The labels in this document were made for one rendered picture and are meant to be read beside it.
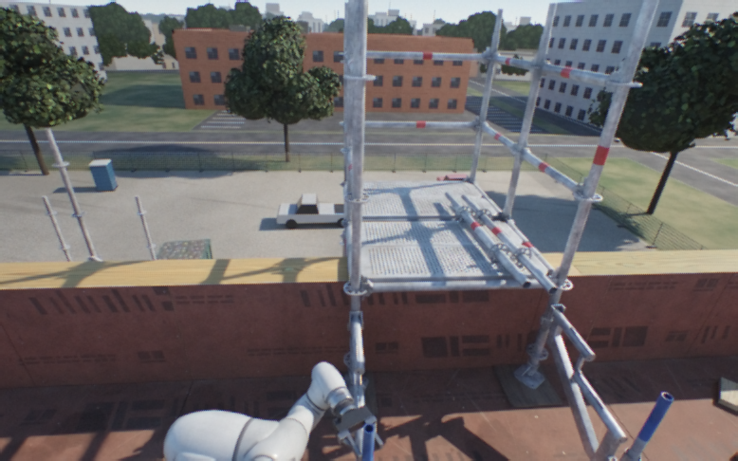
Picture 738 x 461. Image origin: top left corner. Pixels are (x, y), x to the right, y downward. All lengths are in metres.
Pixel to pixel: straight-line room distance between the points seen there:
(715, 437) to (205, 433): 2.63
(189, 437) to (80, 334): 1.64
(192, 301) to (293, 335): 0.58
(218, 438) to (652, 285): 2.43
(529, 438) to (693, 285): 1.35
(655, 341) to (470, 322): 1.29
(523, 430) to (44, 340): 2.64
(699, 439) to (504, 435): 1.06
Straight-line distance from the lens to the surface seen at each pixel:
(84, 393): 2.88
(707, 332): 3.36
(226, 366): 2.54
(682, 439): 2.87
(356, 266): 1.84
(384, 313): 2.21
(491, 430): 2.41
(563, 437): 2.53
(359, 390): 1.91
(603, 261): 2.70
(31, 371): 2.98
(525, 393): 2.61
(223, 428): 1.07
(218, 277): 2.19
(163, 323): 2.40
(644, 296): 2.83
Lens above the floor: 1.90
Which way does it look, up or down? 28 degrees down
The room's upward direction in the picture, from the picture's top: 2 degrees clockwise
